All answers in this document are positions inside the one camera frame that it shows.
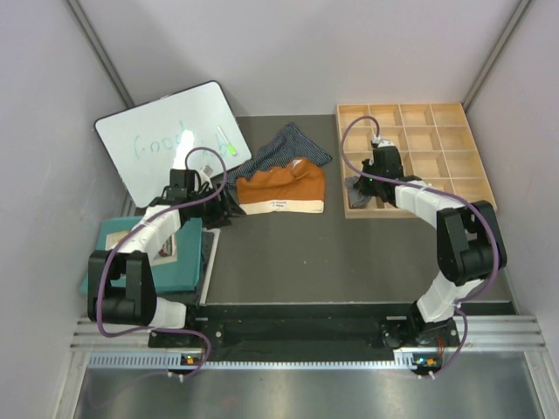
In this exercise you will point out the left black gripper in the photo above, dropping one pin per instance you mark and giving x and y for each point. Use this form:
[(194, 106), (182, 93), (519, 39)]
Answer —
[(226, 208)]

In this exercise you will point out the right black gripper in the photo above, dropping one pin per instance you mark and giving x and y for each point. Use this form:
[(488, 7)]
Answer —
[(363, 188)]

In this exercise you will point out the grey striped underwear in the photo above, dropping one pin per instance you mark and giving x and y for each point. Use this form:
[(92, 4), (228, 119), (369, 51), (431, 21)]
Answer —
[(359, 192)]

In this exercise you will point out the orange underwear white waistband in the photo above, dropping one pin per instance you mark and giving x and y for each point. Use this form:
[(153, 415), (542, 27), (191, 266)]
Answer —
[(298, 187)]

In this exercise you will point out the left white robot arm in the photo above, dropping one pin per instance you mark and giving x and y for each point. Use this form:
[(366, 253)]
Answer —
[(120, 283)]

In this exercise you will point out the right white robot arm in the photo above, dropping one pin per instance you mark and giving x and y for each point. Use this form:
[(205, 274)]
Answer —
[(470, 247)]

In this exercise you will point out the dark blue striped underwear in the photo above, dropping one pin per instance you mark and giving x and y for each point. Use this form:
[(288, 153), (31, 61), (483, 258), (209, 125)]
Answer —
[(288, 144)]

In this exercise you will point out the wooden compartment tray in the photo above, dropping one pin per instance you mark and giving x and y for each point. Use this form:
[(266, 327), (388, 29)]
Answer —
[(434, 140)]

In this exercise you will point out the green marker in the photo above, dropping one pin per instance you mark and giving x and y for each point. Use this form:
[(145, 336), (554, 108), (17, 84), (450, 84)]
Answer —
[(229, 145)]

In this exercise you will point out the yellow picture book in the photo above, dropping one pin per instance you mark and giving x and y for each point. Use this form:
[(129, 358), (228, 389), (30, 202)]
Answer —
[(166, 255)]

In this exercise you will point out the white whiteboard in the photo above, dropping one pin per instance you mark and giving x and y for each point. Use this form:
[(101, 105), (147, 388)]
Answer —
[(142, 141)]

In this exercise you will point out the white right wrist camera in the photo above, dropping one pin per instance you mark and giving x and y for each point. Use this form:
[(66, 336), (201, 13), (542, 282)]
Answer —
[(379, 142)]

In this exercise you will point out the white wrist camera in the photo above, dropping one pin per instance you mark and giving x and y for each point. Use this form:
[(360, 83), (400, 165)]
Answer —
[(205, 174), (379, 142)]

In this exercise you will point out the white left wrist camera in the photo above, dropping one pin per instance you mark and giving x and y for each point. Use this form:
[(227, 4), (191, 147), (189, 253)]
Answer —
[(205, 174)]

